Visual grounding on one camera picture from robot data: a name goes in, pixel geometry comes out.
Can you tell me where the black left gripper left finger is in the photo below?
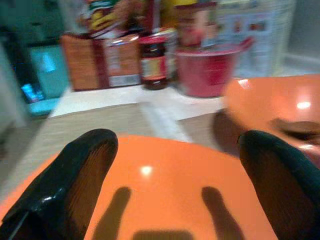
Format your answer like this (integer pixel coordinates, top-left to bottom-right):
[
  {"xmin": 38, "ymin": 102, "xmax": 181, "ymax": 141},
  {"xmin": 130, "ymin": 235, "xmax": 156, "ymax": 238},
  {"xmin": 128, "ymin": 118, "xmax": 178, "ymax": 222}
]
[{"xmin": 0, "ymin": 128, "xmax": 119, "ymax": 240}]

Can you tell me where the red lidded plastic container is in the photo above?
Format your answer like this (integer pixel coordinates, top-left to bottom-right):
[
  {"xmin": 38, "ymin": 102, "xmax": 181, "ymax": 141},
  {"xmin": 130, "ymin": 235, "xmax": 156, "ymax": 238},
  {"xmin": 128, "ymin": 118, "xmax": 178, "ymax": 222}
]
[{"xmin": 174, "ymin": 1, "xmax": 218, "ymax": 48}]

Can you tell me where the orange plastic plate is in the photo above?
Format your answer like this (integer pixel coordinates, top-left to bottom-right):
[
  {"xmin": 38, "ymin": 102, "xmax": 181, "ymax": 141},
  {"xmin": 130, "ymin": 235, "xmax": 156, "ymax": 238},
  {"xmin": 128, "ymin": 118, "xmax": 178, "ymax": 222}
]
[{"xmin": 0, "ymin": 134, "xmax": 280, "ymax": 240}]

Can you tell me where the white printed paper bag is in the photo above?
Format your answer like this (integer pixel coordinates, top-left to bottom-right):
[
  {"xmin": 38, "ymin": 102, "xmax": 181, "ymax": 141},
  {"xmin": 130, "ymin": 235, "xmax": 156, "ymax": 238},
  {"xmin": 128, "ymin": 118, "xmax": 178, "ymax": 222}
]
[{"xmin": 216, "ymin": 0, "xmax": 296, "ymax": 78}]

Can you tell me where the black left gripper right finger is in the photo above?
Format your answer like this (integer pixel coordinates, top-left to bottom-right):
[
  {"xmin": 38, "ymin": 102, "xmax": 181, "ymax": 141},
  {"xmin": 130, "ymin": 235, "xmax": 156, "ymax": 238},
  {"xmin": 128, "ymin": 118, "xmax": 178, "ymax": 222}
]
[{"xmin": 238, "ymin": 129, "xmax": 320, "ymax": 240}]

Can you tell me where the colourful snack packet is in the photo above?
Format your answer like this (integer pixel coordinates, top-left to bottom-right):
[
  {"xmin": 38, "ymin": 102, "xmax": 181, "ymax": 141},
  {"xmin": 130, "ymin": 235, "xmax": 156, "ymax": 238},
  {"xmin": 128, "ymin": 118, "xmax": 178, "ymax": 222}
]
[{"xmin": 77, "ymin": 0, "xmax": 133, "ymax": 40}]

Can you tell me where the orange plastic bowl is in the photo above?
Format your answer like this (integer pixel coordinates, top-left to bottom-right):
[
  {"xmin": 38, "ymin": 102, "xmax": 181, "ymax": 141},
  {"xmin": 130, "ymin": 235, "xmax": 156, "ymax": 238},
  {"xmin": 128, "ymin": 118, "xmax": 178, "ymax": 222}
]
[{"xmin": 224, "ymin": 75, "xmax": 320, "ymax": 169}]

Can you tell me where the brown cardboard food box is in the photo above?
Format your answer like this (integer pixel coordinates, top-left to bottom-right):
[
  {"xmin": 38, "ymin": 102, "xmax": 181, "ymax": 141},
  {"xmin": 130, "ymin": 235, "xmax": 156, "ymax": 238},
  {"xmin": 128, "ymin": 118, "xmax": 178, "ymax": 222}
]
[{"xmin": 59, "ymin": 33, "xmax": 141, "ymax": 92}]

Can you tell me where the dark sauce jar red lid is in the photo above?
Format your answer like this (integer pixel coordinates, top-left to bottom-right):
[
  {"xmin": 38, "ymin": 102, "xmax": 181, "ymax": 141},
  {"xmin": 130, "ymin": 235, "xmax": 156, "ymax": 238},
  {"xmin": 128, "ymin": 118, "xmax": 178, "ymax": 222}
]
[{"xmin": 138, "ymin": 34, "xmax": 169, "ymax": 91}]

